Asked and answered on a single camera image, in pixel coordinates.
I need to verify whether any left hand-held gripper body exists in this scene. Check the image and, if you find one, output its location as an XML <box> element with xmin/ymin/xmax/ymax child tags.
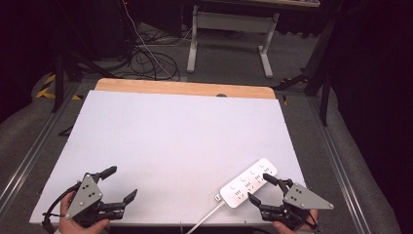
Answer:
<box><xmin>63</xmin><ymin>173</ymin><xmax>126</xmax><ymax>228</ymax></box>

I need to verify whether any white power strip cable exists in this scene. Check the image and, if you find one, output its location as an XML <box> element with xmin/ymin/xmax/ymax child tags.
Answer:
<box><xmin>185</xmin><ymin>200</ymin><xmax>226</xmax><ymax>234</ymax></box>

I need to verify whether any person's right hand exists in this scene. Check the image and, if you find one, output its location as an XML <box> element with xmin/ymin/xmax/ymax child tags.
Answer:
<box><xmin>272</xmin><ymin>209</ymin><xmax>319</xmax><ymax>234</ymax></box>

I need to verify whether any bundle of black floor cables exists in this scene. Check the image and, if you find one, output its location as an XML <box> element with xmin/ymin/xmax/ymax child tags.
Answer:
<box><xmin>128</xmin><ymin>22</ymin><xmax>196</xmax><ymax>82</ymax></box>

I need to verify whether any white metal desk frame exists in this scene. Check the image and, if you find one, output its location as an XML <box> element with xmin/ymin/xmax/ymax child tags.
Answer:
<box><xmin>186</xmin><ymin>4</ymin><xmax>281</xmax><ymax>79</ymax></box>

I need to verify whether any yellow black floor tape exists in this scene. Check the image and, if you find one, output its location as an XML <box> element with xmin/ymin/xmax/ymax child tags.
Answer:
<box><xmin>35</xmin><ymin>73</ymin><xmax>83</xmax><ymax>101</ymax></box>

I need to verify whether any white floor cable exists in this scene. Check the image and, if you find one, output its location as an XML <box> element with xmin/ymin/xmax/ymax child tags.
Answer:
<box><xmin>121</xmin><ymin>0</ymin><xmax>193</xmax><ymax>81</ymax></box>

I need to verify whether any person's left hand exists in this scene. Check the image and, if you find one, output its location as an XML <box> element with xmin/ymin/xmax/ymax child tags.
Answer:
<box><xmin>58</xmin><ymin>190</ymin><xmax>111</xmax><ymax>234</ymax></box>

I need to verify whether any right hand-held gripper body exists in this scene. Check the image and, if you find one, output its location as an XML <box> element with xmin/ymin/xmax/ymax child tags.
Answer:
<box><xmin>260</xmin><ymin>177</ymin><xmax>335</xmax><ymax>230</ymax></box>

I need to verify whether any black metal stand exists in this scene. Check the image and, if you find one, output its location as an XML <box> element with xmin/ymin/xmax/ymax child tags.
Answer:
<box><xmin>273</xmin><ymin>13</ymin><xmax>342</xmax><ymax>127</ymax></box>
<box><xmin>52</xmin><ymin>0</ymin><xmax>118</xmax><ymax>114</ymax></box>

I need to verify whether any wooden table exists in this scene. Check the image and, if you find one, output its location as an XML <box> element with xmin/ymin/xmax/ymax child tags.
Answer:
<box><xmin>94</xmin><ymin>77</ymin><xmax>277</xmax><ymax>99</ymax></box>

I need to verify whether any white power strip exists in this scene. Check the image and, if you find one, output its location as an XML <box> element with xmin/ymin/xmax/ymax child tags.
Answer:
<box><xmin>214</xmin><ymin>157</ymin><xmax>279</xmax><ymax>210</ymax></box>

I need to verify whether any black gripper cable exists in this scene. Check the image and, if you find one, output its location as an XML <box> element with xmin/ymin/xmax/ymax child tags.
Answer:
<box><xmin>42</xmin><ymin>181</ymin><xmax>82</xmax><ymax>234</ymax></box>

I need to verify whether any white board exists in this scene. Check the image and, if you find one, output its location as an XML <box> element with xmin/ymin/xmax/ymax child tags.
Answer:
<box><xmin>29</xmin><ymin>90</ymin><xmax>307</xmax><ymax>226</ymax></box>

